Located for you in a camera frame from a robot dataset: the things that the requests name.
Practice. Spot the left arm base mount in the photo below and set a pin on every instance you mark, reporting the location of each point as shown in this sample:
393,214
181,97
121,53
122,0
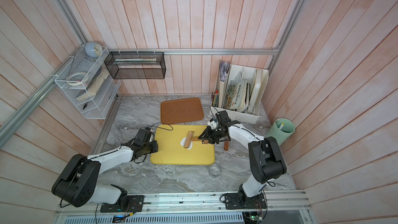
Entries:
125,203

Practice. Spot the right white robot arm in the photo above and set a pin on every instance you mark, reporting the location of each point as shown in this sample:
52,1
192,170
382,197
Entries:
265,158

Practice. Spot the black mesh wall basket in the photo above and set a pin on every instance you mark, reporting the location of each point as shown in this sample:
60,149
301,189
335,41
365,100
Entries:
136,65

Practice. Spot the book on wire shelf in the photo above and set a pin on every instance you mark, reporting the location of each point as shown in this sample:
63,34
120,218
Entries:
94,85

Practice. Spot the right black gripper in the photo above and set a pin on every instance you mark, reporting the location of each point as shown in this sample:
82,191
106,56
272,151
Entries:
208,136

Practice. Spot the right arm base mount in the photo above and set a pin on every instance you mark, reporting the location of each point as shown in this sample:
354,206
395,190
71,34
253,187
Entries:
240,200

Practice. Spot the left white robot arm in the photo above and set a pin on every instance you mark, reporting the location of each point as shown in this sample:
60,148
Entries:
77,183

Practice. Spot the white wire wall shelf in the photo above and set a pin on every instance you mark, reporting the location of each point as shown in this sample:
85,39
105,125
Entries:
98,106

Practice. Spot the white tape roll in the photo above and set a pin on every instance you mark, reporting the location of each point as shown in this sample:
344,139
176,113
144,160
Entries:
76,79

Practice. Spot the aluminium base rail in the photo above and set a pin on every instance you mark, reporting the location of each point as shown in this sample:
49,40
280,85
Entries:
273,207

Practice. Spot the brown plastic tray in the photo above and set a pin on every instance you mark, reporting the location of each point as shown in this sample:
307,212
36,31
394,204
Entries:
181,111

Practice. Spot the white desk file organizer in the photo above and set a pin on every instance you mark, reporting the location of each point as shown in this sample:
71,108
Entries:
256,78

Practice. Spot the green plastic cup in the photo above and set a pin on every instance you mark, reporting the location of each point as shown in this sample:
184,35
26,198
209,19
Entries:
281,130

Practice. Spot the metal dough scraper wooden handle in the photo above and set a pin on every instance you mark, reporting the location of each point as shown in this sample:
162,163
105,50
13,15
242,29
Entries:
226,146

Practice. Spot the clear glass bowl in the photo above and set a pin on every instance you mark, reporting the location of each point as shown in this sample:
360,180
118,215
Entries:
214,170

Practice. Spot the white dough piece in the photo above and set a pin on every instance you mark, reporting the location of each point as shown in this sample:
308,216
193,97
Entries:
186,144

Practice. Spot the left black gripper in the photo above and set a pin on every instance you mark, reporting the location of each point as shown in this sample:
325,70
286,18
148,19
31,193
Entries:
155,147

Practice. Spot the illustrated picture book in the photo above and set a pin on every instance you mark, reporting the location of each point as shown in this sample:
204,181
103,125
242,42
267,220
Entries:
236,96

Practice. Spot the wooden dough roller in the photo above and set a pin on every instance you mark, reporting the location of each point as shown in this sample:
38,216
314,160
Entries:
190,136

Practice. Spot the pens in organizer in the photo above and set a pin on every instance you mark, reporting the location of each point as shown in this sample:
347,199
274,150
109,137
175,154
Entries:
215,98

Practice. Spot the small blue globe clock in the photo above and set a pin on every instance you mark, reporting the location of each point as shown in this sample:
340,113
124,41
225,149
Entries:
93,49

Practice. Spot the yellow plastic tray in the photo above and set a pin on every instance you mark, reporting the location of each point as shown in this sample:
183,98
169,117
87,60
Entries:
171,149

